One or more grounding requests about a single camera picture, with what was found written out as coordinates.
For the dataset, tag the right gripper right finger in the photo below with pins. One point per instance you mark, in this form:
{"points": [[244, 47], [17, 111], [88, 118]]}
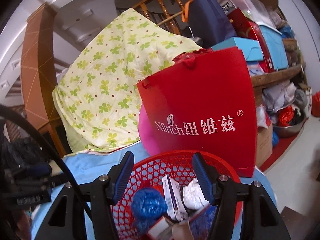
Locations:
{"points": [[220, 191]]}

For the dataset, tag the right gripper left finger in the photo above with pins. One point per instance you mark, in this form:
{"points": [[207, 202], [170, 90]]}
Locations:
{"points": [[107, 191]]}

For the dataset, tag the white tissue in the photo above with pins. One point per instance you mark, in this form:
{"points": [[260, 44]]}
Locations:
{"points": [[193, 197]]}

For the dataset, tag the blue plastic bag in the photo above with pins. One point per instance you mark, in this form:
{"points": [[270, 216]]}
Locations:
{"points": [[147, 207]]}

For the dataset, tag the blue white medicine box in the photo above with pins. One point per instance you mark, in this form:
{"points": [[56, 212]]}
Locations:
{"points": [[172, 194]]}

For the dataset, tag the light blue bed blanket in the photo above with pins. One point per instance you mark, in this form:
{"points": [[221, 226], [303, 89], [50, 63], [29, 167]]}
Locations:
{"points": [[87, 166]]}

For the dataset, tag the red plastic mesh basket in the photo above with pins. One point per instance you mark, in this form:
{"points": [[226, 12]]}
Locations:
{"points": [[149, 173]]}

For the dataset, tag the brown cardboard box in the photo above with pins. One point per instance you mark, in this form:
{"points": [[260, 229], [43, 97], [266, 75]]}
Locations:
{"points": [[264, 145]]}

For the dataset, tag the red Nilrich paper bag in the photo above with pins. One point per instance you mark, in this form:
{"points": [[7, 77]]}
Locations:
{"points": [[206, 104]]}

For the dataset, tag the black fluffy garment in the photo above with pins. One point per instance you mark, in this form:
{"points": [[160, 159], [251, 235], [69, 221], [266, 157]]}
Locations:
{"points": [[25, 167]]}

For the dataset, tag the clover print quilt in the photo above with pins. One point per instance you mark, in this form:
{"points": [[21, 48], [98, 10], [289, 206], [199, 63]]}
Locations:
{"points": [[97, 99]]}

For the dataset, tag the steel basin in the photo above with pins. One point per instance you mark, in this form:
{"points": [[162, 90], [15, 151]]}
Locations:
{"points": [[289, 121]]}

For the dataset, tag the red plastic bag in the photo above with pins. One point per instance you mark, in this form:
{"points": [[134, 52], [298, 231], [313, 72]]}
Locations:
{"points": [[191, 55]]}

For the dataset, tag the light blue cardboard box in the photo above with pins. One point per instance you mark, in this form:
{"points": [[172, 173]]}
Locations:
{"points": [[250, 48]]}

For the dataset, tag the brown wooden column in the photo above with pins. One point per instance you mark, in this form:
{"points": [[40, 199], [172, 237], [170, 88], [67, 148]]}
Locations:
{"points": [[38, 76]]}

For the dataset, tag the blue plastic storage bin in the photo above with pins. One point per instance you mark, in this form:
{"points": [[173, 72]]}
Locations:
{"points": [[275, 46]]}

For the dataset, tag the red gift box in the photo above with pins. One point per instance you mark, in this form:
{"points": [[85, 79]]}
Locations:
{"points": [[246, 28]]}

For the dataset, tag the navy blue bag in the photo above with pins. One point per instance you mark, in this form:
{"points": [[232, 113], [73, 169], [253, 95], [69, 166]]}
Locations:
{"points": [[209, 22]]}

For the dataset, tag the clear plastic storage box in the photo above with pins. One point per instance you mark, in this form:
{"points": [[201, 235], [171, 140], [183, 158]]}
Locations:
{"points": [[252, 9]]}

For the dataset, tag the wooden stair railing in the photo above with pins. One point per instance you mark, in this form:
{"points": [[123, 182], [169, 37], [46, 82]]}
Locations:
{"points": [[165, 13]]}

